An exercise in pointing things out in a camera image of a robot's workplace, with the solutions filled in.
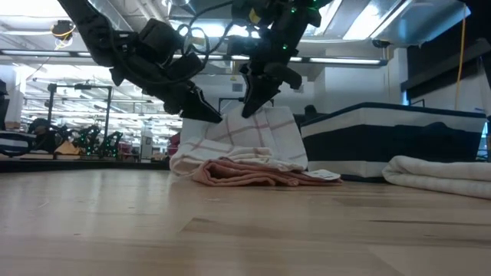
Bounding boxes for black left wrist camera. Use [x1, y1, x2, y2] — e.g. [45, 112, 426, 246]
[165, 51, 205, 82]

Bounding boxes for black camera cable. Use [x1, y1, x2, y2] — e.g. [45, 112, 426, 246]
[186, 0, 241, 54]
[176, 22, 213, 58]

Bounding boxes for pink towel with white lines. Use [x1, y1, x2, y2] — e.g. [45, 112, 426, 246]
[191, 158, 344, 188]

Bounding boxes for white towel with beige stripes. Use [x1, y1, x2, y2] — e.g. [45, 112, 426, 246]
[381, 154, 491, 201]

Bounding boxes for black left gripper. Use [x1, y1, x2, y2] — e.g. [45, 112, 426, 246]
[113, 49, 224, 124]

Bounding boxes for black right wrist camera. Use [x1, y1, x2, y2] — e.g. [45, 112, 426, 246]
[225, 34, 262, 59]

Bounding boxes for black left camera cable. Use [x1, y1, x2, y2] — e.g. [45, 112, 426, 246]
[176, 22, 213, 58]

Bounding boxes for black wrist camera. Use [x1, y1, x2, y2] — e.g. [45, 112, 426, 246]
[225, 34, 262, 59]
[165, 51, 205, 82]

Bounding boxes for navy blue fabric bin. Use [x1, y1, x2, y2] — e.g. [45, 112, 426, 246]
[300, 100, 488, 183]

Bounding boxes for black slanted wall beam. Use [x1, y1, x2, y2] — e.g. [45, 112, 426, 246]
[400, 36, 491, 101]

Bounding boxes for black ceiling cable reel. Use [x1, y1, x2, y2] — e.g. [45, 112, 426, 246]
[51, 19, 77, 49]

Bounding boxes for yellow cable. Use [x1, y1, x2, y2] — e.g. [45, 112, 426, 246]
[454, 5, 469, 112]

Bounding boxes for black right camera cable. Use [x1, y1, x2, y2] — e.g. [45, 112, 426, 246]
[186, 0, 241, 54]

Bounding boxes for white towel with red checks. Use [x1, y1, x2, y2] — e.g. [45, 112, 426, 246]
[169, 104, 310, 178]

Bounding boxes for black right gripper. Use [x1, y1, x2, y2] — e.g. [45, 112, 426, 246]
[239, 48, 304, 120]

